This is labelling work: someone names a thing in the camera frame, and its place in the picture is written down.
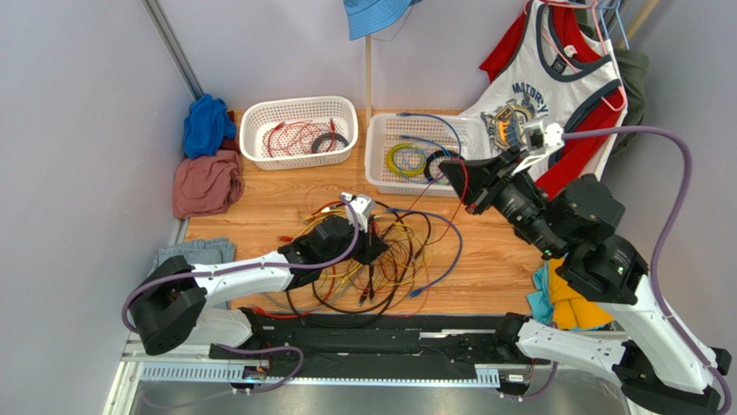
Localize dark green garment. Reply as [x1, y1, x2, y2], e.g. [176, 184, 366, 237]
[579, 23, 650, 156]

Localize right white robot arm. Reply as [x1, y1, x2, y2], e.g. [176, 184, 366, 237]
[439, 124, 732, 414]

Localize blue bucket hat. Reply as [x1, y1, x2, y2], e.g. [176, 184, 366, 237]
[343, 0, 422, 41]

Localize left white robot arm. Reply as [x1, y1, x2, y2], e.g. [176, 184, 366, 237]
[121, 193, 388, 356]

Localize red shirt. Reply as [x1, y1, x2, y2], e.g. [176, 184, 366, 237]
[478, 5, 629, 200]

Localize white plastic basket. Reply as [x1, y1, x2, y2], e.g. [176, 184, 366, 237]
[239, 95, 358, 170]
[364, 112, 492, 197]

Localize yellow coiled cable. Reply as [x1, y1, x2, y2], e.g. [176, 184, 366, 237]
[385, 142, 428, 177]

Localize aluminium frame post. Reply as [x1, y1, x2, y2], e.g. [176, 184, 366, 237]
[141, 0, 203, 100]

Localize black coiled cable left basket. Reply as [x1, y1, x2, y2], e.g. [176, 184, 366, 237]
[311, 131, 350, 156]

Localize thick black cable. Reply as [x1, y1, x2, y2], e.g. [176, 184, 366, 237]
[285, 209, 433, 330]

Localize yellow cloth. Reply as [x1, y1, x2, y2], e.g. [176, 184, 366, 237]
[548, 259, 614, 330]

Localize blue ethernet cable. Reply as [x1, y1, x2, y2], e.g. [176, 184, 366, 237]
[395, 111, 465, 187]
[384, 207, 465, 299]

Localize right white plastic basket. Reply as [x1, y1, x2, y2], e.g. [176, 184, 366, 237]
[364, 112, 492, 197]

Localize thin blue wire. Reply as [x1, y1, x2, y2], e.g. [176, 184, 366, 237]
[397, 146, 456, 185]

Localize light blue jeans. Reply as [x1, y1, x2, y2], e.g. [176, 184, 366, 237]
[151, 237, 236, 271]

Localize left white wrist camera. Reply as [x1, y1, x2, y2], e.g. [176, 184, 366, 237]
[339, 192, 376, 232]

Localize pink cloth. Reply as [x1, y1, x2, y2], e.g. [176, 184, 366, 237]
[171, 150, 244, 220]

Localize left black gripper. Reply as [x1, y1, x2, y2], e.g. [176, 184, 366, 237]
[320, 215, 388, 269]

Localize blue cloth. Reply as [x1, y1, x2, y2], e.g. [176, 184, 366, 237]
[183, 93, 236, 159]

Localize white motorcycle tank top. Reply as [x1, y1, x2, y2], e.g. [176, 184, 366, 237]
[463, 1, 627, 156]

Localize thin red wire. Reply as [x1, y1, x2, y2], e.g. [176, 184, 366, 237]
[380, 157, 469, 249]
[266, 118, 338, 157]

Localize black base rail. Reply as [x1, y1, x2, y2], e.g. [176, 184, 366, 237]
[123, 312, 643, 399]

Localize black coiled cable basket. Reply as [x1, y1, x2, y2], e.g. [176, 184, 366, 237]
[423, 150, 462, 185]
[311, 131, 350, 156]

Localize black coiled cable right basket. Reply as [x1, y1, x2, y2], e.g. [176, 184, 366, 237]
[423, 150, 462, 185]

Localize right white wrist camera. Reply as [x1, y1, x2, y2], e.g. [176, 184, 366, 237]
[513, 118, 564, 175]

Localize left white plastic basket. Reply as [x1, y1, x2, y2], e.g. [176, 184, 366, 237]
[239, 95, 358, 170]

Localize teal cloth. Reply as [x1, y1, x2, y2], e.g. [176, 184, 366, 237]
[526, 261, 554, 325]

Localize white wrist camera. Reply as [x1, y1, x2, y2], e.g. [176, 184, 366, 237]
[513, 118, 564, 175]
[339, 192, 376, 232]

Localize yellow cable bundle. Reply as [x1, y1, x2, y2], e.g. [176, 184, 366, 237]
[299, 209, 433, 295]

